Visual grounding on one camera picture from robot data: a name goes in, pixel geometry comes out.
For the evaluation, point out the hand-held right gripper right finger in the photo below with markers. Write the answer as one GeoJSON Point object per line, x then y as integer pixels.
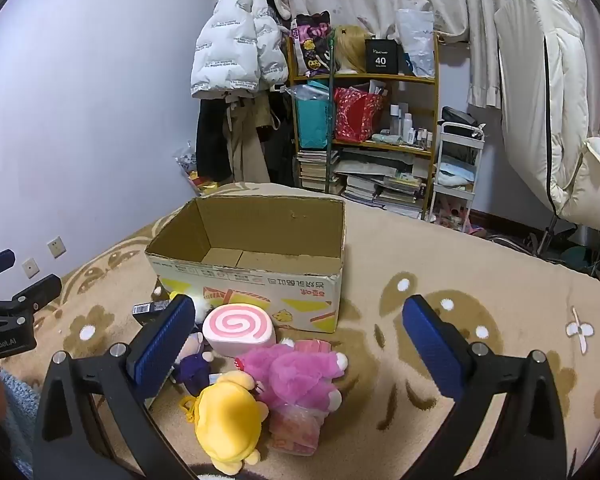
{"type": "Point", "coordinates": [430, 345]}

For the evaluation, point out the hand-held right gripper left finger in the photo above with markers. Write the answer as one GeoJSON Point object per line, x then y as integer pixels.
{"type": "Point", "coordinates": [160, 345]}

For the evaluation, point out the purple plush doll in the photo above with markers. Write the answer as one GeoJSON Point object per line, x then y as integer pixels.
{"type": "Point", "coordinates": [195, 367]}

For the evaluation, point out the pink swirl roll plush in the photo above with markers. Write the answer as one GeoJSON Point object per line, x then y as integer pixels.
{"type": "Point", "coordinates": [235, 330]}

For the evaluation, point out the yellow plush toy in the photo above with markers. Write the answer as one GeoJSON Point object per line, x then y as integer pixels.
{"type": "Point", "coordinates": [225, 420]}

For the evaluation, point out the printed cardboard box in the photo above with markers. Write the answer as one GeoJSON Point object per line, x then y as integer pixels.
{"type": "Point", "coordinates": [260, 285]}

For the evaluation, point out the pink fluffy plush toy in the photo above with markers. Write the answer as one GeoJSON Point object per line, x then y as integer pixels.
{"type": "Point", "coordinates": [290, 375]}

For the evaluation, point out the person's left forearm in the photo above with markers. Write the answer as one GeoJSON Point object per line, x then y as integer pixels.
{"type": "Point", "coordinates": [17, 410]}

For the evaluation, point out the small black box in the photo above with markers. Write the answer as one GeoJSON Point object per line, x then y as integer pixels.
{"type": "Point", "coordinates": [147, 311]}

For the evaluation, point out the white fluffy plush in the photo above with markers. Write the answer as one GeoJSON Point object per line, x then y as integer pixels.
{"type": "Point", "coordinates": [204, 307]}

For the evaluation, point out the beige printed blanket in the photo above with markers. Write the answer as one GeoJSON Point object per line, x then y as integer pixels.
{"type": "Point", "coordinates": [480, 280]}

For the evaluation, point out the small pink packet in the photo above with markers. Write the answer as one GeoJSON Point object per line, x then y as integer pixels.
{"type": "Point", "coordinates": [312, 347]}

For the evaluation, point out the chrome chair base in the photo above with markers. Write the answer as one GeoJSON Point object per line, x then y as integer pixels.
{"type": "Point", "coordinates": [547, 240]}

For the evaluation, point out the pink plastic packet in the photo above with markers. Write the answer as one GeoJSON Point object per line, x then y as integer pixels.
{"type": "Point", "coordinates": [295, 430]}

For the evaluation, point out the pile of mixed books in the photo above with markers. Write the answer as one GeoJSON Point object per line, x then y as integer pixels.
{"type": "Point", "coordinates": [385, 185]}

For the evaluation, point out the light blue folded cloth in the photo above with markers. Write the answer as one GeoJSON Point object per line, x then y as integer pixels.
{"type": "Point", "coordinates": [455, 175]}

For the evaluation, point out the clear plastic bag with goods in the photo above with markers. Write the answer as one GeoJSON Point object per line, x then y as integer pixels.
{"type": "Point", "coordinates": [187, 165]}

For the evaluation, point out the white trolley cart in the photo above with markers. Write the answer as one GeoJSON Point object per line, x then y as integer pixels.
{"type": "Point", "coordinates": [477, 160]}

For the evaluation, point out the stack of old books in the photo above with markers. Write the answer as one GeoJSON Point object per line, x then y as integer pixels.
{"type": "Point", "coordinates": [312, 170]}

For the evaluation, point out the dark hanging coat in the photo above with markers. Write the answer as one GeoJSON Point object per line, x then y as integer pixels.
{"type": "Point", "coordinates": [212, 140]}

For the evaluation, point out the beige trench coat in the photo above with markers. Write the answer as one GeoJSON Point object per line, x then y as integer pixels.
{"type": "Point", "coordinates": [242, 145]}

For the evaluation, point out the group of cosmetic bottles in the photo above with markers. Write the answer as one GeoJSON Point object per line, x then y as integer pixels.
{"type": "Point", "coordinates": [410, 125]}

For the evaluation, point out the black bag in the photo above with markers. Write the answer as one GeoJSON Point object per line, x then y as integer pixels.
{"type": "Point", "coordinates": [457, 117]}

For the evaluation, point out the black hanging garment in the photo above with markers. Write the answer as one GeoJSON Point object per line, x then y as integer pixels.
{"type": "Point", "coordinates": [280, 145]}

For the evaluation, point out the red patterned bag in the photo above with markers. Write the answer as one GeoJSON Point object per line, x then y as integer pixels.
{"type": "Point", "coordinates": [357, 115]}

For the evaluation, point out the teal bag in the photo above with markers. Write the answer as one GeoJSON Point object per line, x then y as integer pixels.
{"type": "Point", "coordinates": [312, 120]}

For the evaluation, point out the yellow wooden shelf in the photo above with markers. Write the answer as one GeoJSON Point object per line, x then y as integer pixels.
{"type": "Point", "coordinates": [375, 77]}

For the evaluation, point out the white long down coat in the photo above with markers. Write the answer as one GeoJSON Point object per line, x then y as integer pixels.
{"type": "Point", "coordinates": [530, 85]}

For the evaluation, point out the black cardboard box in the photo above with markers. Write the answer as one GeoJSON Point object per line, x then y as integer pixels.
{"type": "Point", "coordinates": [382, 55]}

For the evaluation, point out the blonde wig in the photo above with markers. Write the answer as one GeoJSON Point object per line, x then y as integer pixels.
{"type": "Point", "coordinates": [352, 50]}

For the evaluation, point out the white plastic bag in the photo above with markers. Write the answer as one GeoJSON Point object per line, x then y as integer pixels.
{"type": "Point", "coordinates": [417, 40]}

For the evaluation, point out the white puffer jacket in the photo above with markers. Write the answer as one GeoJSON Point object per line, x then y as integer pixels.
{"type": "Point", "coordinates": [230, 45]}

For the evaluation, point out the printed tote bag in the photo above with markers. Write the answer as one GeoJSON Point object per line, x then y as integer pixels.
{"type": "Point", "coordinates": [311, 45]}

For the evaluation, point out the white wall socket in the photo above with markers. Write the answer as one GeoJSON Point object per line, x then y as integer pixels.
{"type": "Point", "coordinates": [56, 247]}
{"type": "Point", "coordinates": [31, 268]}

